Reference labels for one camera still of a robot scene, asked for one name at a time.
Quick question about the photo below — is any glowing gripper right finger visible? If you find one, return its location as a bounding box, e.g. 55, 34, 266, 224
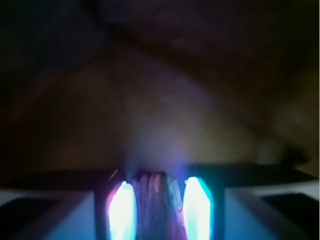
182, 165, 224, 240

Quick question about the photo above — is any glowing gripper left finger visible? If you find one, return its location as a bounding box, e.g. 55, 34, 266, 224
94, 169, 138, 240

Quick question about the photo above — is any dark brown wood chip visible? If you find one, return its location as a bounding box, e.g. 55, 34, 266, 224
132, 172, 187, 240

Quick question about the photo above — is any brown paper bag liner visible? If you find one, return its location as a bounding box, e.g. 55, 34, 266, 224
0, 0, 320, 183

